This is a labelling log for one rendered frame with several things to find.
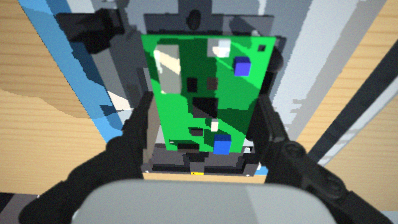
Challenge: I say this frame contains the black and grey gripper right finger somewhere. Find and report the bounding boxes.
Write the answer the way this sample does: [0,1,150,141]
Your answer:
[249,94,393,224]

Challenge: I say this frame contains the green circuit board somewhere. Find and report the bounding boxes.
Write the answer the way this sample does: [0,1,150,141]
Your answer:
[141,34,276,154]

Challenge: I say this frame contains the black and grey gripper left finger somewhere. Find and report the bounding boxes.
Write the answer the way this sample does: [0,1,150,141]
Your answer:
[18,91,161,224]

